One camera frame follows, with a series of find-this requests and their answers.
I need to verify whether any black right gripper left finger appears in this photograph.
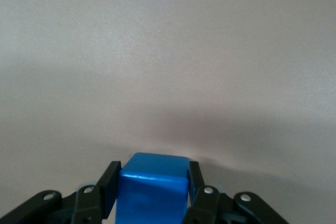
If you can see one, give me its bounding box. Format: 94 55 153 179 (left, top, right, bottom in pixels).
0 161 121 224

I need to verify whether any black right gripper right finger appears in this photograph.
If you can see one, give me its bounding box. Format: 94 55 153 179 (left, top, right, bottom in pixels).
182 161 289 224

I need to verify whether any blue wooden cube block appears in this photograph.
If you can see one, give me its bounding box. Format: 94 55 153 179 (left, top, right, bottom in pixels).
115 152 190 224

